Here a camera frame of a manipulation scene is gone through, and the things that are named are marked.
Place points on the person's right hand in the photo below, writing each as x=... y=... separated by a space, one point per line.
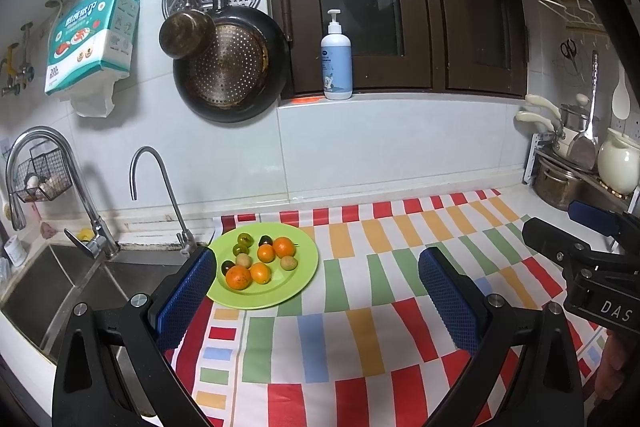
x=611 y=367

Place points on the pink sponge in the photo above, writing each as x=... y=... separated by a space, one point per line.
x=48 y=230

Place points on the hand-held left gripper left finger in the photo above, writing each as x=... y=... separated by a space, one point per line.
x=185 y=297

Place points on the green plate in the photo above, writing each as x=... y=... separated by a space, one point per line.
x=300 y=277

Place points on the green round fruit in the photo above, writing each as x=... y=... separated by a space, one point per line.
x=240 y=249
x=244 y=238

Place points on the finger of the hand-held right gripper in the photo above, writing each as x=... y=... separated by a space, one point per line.
x=592 y=214
x=555 y=242

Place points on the stainless steel sink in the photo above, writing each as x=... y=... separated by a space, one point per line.
x=45 y=292

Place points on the yellow scrubber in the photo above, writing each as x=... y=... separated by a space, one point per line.
x=85 y=234

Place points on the brown round fruit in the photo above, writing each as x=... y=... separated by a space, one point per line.
x=288 y=263
x=243 y=261

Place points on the white rice paddle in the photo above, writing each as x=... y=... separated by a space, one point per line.
x=621 y=97

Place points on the striped colourful tablecloth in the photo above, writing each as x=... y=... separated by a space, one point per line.
x=350 y=357

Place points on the slim gooseneck faucet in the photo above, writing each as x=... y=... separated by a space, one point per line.
x=186 y=239

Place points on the dark wooden window frame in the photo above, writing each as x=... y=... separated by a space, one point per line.
x=425 y=7

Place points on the metal wall tap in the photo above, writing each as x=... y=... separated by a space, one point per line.
x=26 y=57

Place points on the white pot rack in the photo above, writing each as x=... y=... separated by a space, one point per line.
x=531 y=157

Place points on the metal spatula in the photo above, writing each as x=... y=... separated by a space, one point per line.
x=584 y=152

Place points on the black frying pan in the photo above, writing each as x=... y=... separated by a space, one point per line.
x=230 y=67

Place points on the white pump bottle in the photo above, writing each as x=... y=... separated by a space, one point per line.
x=336 y=67

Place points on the large steel pot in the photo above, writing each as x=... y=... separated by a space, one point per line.
x=555 y=184

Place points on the small brass saucepan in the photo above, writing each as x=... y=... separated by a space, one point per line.
x=185 y=36

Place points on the white ceramic jug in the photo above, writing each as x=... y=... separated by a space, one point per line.
x=617 y=162

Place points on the steel pot with lid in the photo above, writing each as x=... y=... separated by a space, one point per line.
x=572 y=117

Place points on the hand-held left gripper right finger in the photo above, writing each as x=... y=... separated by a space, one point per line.
x=450 y=302

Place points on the black scissors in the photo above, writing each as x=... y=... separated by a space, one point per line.
x=568 y=52

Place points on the green paper towel pack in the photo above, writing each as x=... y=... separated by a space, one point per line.
x=90 y=37

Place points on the large orange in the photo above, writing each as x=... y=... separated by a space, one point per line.
x=238 y=278

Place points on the dark purple fruit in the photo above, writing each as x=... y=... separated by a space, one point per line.
x=265 y=240
x=227 y=266

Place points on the small orange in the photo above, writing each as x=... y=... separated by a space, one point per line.
x=284 y=247
x=265 y=253
x=260 y=273

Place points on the large steel faucet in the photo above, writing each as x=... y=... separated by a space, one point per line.
x=96 y=227

